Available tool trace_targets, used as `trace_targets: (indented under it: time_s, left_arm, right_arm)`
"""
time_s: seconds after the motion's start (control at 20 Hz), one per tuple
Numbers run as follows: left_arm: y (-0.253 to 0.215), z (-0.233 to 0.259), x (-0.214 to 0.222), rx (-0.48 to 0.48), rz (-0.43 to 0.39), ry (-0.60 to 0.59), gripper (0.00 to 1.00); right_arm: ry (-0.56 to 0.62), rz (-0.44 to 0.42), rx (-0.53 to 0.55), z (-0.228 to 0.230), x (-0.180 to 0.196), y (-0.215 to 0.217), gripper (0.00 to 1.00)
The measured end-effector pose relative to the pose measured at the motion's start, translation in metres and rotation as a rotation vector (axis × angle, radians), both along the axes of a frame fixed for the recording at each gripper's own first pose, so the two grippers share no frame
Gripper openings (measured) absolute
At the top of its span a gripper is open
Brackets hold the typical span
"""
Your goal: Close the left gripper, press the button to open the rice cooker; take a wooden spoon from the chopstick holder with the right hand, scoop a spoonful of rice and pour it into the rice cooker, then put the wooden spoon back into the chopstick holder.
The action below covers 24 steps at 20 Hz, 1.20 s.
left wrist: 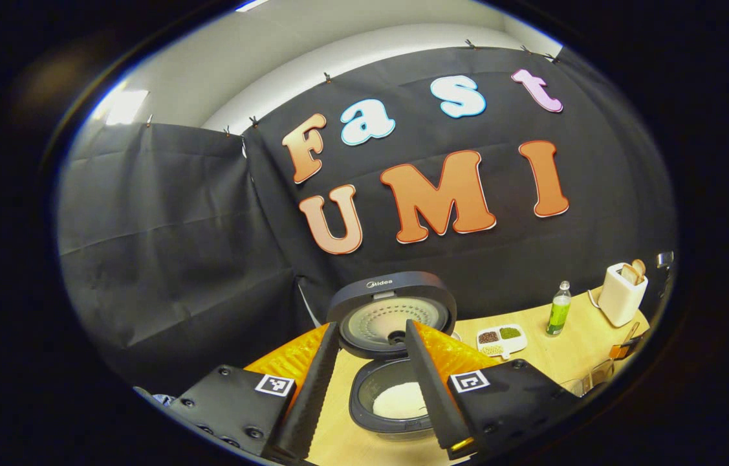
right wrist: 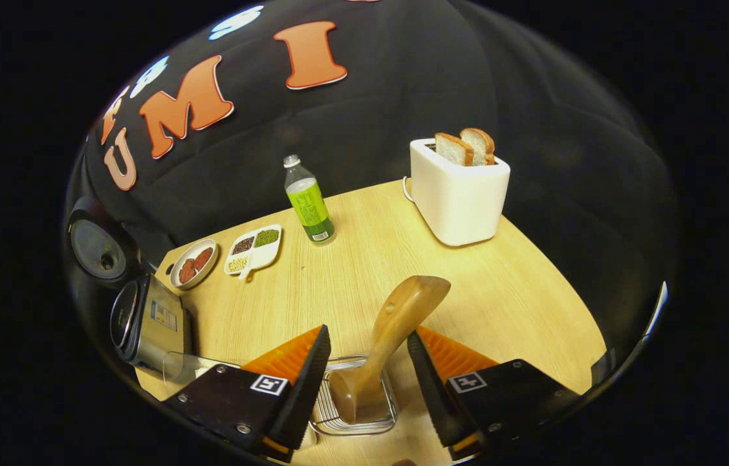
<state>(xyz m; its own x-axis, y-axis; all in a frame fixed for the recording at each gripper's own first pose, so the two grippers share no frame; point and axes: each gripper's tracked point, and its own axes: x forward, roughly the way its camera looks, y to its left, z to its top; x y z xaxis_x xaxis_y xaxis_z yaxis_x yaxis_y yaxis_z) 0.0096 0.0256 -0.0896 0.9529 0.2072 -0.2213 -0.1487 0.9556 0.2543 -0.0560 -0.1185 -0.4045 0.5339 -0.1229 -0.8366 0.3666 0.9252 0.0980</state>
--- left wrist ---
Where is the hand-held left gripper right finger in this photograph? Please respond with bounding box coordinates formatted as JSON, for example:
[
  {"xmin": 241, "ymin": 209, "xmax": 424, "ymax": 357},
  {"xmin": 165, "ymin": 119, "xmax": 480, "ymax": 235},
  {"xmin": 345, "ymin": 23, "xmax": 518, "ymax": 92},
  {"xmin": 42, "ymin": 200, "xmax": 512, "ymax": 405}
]
[{"xmin": 405, "ymin": 319, "xmax": 582, "ymax": 460}]

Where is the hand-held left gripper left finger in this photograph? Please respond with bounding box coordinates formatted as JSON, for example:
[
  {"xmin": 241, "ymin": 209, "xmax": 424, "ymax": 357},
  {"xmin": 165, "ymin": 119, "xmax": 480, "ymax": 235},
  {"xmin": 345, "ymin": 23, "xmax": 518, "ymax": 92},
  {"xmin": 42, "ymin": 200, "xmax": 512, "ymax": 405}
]
[{"xmin": 167, "ymin": 322, "xmax": 341, "ymax": 463}]

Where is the clear chopstick holder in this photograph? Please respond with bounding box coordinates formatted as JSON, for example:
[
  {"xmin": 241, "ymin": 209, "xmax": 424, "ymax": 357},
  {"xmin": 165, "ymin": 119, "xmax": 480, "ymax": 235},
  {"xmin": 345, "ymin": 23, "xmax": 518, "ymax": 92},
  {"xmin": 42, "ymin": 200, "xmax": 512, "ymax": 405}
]
[{"xmin": 560, "ymin": 358, "xmax": 616, "ymax": 397}]

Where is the white rice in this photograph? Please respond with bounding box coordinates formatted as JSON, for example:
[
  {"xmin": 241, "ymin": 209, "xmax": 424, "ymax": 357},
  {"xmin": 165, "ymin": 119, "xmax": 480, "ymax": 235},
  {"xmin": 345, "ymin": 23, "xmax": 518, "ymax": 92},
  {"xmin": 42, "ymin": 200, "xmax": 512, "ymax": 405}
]
[{"xmin": 373, "ymin": 382, "xmax": 428, "ymax": 420}]

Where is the dark grey rice cooker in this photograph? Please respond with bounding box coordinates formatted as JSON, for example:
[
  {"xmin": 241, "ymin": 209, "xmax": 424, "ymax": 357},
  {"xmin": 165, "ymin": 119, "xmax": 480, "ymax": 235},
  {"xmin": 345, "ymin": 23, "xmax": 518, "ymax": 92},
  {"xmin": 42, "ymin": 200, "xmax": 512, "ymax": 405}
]
[{"xmin": 327, "ymin": 271, "xmax": 457, "ymax": 442}]

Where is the white toaster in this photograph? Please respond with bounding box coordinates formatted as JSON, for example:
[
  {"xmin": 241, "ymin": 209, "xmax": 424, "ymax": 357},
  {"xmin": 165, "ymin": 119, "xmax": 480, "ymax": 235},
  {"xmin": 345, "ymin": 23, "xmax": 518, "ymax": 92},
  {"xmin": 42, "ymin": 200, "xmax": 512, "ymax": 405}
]
[{"xmin": 598, "ymin": 262, "xmax": 649, "ymax": 327}]

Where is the green drink bottle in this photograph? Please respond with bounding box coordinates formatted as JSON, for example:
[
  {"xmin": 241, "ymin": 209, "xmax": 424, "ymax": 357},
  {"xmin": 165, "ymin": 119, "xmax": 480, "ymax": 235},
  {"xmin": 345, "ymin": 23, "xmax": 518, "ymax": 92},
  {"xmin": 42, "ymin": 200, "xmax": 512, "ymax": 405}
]
[{"xmin": 546, "ymin": 281, "xmax": 572, "ymax": 337}]

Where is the divided white bean dish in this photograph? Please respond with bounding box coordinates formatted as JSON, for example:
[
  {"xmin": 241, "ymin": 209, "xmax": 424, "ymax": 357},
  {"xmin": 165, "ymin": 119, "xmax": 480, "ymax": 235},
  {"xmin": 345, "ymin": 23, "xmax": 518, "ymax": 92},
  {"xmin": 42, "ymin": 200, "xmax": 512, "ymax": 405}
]
[{"xmin": 476, "ymin": 324, "xmax": 528, "ymax": 360}]

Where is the black backdrop cloth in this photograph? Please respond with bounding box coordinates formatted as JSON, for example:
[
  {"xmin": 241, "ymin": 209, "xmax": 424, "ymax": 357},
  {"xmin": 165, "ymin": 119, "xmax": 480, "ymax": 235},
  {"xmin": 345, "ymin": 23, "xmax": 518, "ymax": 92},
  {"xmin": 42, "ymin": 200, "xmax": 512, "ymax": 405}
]
[{"xmin": 57, "ymin": 45, "xmax": 679, "ymax": 395}]

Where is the ceiling light panel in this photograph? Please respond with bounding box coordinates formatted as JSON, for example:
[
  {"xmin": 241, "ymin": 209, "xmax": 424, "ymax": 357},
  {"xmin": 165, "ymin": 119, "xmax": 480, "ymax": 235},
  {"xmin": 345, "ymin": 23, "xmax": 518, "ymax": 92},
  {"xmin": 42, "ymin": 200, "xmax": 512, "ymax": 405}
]
[{"xmin": 105, "ymin": 89, "xmax": 149, "ymax": 126}]

